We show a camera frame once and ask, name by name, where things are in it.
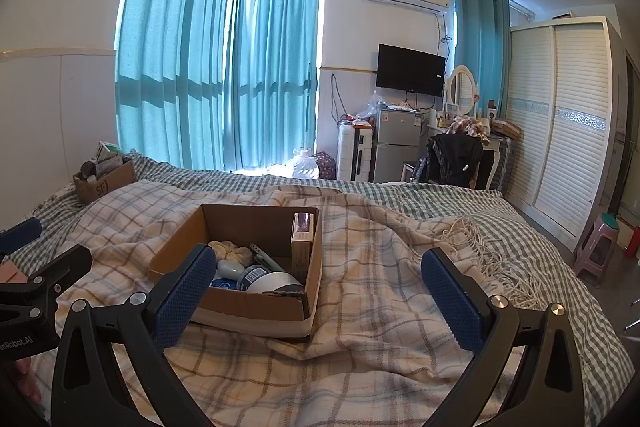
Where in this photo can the black jacket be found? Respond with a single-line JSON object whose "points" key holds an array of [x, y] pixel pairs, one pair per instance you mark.
{"points": [[450, 159]]}

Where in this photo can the green checkered bed sheet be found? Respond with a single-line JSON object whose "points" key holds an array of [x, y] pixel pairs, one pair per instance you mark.
{"points": [[415, 194]]}

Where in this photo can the narrow teal curtain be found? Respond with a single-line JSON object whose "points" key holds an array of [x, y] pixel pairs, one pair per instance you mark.
{"points": [[480, 37]]}

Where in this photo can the large cardboard box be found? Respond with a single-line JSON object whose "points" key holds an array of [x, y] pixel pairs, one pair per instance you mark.
{"points": [[250, 314]]}

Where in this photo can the clear plastic bag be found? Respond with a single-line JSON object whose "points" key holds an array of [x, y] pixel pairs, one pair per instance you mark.
{"points": [[370, 107]]}

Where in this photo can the wide teal curtain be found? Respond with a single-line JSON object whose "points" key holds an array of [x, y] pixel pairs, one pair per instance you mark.
{"points": [[170, 32]]}

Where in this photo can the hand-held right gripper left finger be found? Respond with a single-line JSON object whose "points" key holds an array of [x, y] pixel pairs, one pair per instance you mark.
{"points": [[185, 297]]}

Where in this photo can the white oval mirror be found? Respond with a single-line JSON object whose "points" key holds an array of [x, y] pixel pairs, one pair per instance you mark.
{"points": [[462, 89]]}

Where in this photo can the white sock bundle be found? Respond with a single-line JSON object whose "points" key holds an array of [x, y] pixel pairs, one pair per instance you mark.
{"points": [[230, 251]]}

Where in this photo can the dark dotted bag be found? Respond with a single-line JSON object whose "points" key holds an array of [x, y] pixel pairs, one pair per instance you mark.
{"points": [[326, 166]]}

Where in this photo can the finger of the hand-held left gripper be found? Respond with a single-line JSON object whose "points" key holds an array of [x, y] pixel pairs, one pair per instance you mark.
{"points": [[20, 232], [60, 264]]}

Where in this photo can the small cardboard box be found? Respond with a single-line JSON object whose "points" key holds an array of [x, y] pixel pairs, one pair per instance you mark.
{"points": [[107, 187]]}

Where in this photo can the pale green plastic tool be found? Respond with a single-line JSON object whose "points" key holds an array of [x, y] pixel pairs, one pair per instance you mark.
{"points": [[265, 257]]}

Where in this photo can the pink plastic stool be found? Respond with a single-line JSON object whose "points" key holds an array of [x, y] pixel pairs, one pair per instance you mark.
{"points": [[597, 247]]}

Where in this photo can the grey suitcase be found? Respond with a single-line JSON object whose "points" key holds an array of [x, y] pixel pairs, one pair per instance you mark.
{"points": [[507, 157]]}

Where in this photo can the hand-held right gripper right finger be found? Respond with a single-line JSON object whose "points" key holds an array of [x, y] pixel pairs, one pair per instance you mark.
{"points": [[452, 297]]}

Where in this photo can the green and white carton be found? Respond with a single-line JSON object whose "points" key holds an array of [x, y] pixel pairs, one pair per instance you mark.
{"points": [[107, 154]]}

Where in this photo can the blue labelled bottle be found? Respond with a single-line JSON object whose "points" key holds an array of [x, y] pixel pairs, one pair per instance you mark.
{"points": [[252, 277]]}

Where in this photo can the silver mini fridge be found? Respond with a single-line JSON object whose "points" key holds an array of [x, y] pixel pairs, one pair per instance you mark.
{"points": [[395, 142]]}

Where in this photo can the white suitcase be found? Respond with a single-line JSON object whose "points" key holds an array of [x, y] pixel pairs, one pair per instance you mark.
{"points": [[352, 152]]}

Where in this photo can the plaid fringed blanket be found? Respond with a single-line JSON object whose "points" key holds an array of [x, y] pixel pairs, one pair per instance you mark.
{"points": [[375, 257]]}

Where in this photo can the white sliding door wardrobe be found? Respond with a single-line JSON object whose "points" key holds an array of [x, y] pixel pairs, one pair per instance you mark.
{"points": [[565, 132]]}

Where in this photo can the person's left hand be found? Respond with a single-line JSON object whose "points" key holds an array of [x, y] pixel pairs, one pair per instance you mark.
{"points": [[27, 379]]}

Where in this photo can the black wall television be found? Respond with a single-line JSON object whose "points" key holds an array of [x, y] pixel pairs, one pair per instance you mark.
{"points": [[410, 69]]}

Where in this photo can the translucent water jug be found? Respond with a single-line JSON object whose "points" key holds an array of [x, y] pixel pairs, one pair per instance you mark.
{"points": [[306, 164]]}

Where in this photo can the black round container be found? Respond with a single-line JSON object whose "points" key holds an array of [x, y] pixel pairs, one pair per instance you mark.
{"points": [[88, 171]]}

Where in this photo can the pink wallet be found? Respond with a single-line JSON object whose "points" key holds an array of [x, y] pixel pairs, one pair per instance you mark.
{"points": [[10, 271]]}

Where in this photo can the dark blue tissue pack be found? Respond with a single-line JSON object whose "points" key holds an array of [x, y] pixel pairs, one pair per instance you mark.
{"points": [[222, 285]]}

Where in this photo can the patterned cloth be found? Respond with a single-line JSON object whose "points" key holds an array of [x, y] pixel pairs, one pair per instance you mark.
{"points": [[467, 127]]}

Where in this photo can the small carton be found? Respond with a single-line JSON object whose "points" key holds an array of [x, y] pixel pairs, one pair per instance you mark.
{"points": [[301, 247]]}

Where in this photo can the white tape roll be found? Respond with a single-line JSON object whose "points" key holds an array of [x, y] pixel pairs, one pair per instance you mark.
{"points": [[277, 282]]}

